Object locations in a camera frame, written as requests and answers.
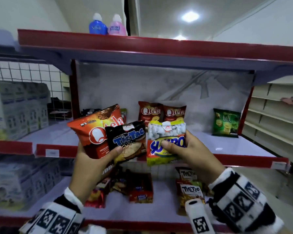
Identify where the right wrist marker band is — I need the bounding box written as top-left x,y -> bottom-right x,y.
209,172 -> 270,228

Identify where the white empty shelf unit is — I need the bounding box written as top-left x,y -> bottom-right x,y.
241,83 -> 293,166

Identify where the white wire grid panel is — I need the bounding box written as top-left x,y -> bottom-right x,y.
0,60 -> 73,121

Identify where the row of white cartons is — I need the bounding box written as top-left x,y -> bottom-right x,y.
0,81 -> 51,142

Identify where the white cylinder with marker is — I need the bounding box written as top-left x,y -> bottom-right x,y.
185,198 -> 216,234

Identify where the dark red chip packet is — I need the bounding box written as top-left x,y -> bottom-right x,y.
138,101 -> 164,130
163,105 -> 187,123

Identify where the left wrist marker band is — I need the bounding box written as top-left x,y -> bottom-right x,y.
19,202 -> 85,234

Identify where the pink bottle with white cap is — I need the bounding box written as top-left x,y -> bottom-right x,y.
108,14 -> 126,36

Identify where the red black snack packet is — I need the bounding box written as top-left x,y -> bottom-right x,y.
127,170 -> 154,204

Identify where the person's right hand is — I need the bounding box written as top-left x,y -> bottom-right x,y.
160,130 -> 226,185

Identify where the dark brown snack packet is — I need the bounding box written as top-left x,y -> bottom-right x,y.
110,167 -> 128,196

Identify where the clear packet of white puffs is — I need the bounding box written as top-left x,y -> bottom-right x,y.
146,120 -> 187,166

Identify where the orange chip packet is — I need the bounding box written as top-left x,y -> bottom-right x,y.
67,104 -> 125,160

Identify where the blue bottle with white cap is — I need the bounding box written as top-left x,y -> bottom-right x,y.
89,13 -> 108,35

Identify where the person's left hand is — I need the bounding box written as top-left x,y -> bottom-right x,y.
69,141 -> 124,204

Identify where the green chip packet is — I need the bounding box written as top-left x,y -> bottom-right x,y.
212,108 -> 241,138

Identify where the person's right forearm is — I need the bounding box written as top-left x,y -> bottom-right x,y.
208,167 -> 285,234

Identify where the stack of white-blue boxes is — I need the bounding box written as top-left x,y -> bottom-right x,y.
0,159 -> 62,212

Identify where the red metal shelf unit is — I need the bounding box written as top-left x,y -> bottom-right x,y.
0,29 -> 293,234

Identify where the ceiling light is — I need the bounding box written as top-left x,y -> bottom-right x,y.
181,11 -> 200,23

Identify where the wrist marker band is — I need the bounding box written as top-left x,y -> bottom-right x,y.
209,172 -> 270,228
19,202 -> 85,234

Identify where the red yellow snack packet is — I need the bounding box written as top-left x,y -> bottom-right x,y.
84,178 -> 111,209

